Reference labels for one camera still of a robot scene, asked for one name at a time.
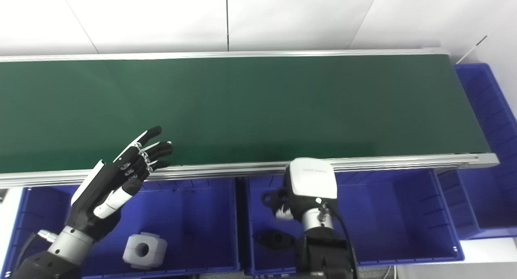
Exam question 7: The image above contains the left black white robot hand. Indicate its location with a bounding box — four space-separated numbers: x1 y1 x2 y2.
66 126 173 242

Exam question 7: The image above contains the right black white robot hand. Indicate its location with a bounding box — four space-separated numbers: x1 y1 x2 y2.
275 157 338 222

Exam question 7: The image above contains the black flange part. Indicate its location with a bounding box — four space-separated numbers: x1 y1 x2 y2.
261 190 290 209
255 230 296 250

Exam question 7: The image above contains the white cube part with hole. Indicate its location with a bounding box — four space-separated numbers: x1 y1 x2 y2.
122 231 168 271

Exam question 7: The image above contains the green conveyor belt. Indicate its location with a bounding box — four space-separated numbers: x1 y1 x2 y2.
0 55 492 175

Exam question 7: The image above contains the large blue plastic bin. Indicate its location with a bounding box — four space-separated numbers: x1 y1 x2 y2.
238 168 465 277
2 178 243 279

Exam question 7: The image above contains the narrow blue plastic bin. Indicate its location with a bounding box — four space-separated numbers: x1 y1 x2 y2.
438 63 517 241

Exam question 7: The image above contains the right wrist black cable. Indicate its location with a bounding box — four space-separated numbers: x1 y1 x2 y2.
322 201 358 264

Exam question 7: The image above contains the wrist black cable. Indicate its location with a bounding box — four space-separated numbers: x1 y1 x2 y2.
322 201 358 264
15 229 58 268

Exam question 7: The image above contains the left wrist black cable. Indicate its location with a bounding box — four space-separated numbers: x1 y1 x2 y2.
15 229 58 268

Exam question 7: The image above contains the aluminium conveyor side rail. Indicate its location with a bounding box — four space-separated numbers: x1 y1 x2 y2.
0 48 450 63
0 152 500 189

